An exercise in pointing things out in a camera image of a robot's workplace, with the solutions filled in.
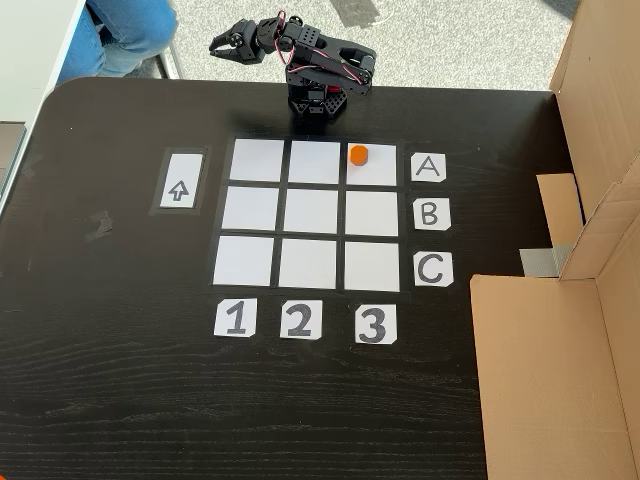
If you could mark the grey duct tape piece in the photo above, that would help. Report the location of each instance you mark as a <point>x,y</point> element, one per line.
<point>542,261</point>

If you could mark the paper sheet number 2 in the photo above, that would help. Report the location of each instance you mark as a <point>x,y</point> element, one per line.
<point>301,320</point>

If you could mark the white metal chair leg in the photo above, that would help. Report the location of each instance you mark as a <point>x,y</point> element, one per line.
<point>171,62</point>

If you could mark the paper sheet letter A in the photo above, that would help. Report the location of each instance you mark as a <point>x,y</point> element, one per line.
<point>428,168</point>

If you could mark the paper sheet number 3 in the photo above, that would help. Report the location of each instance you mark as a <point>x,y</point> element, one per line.
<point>376,324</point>

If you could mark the white desk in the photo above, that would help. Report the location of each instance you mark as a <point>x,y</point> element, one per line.
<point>35,50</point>

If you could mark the round orange token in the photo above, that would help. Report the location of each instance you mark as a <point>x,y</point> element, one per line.
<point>358,155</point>

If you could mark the paper sheet letter B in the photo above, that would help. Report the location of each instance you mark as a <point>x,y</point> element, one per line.
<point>431,214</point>

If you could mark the person's leg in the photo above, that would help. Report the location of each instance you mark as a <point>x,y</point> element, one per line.
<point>130,32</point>

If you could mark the brown cardboard box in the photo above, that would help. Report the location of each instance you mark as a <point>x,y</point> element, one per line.
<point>550,375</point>

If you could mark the paper sheet with arrow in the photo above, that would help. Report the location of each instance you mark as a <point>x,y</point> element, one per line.
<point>179,182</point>

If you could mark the paper sheet letter C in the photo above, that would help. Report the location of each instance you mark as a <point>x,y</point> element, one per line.
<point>433,269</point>

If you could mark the white nine-square grid sheet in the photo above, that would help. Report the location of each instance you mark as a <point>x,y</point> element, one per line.
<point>310,215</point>

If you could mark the paper sheet number 1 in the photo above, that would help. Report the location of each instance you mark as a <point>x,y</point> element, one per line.
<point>235,318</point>

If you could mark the clear plastic sheet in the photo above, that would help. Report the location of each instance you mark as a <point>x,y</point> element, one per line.
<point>357,11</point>

